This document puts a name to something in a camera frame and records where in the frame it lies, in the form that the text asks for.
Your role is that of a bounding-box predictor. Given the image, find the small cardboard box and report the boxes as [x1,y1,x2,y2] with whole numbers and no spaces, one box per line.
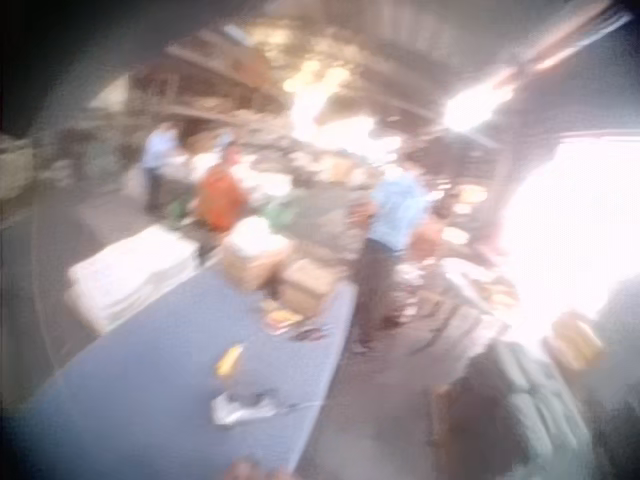
[277,257,346,313]

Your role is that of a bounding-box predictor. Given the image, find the dark scissors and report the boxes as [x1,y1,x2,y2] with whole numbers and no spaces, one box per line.
[292,324,333,342]

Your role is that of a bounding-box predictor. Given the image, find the red and yellow packet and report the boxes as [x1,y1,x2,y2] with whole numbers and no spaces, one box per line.
[264,307,299,333]

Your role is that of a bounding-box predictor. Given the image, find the person's right hand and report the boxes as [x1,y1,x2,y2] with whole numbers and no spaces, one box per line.
[219,458,291,480]

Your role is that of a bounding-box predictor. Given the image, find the white electric iron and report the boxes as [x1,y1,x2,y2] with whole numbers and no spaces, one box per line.
[209,387,301,427]

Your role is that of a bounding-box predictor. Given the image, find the yellow tool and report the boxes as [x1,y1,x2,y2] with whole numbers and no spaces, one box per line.
[214,344,245,377]

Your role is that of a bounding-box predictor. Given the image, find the blue work table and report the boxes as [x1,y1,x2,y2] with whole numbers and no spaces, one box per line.
[0,238,359,480]

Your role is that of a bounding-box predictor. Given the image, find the stack of white cloth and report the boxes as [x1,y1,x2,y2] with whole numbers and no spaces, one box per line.
[65,224,200,335]

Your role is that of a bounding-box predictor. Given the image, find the rack of plates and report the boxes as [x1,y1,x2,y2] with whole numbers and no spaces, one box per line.
[399,179,526,351]

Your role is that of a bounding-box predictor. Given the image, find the yellow container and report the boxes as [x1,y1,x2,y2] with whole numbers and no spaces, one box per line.
[547,310,604,366]

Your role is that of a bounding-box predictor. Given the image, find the cardboard box with white bags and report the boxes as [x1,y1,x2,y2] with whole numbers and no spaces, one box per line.
[220,215,294,294]

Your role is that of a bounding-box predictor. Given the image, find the stack of grey-green bundles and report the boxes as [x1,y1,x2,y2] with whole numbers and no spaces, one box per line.
[429,337,596,480]

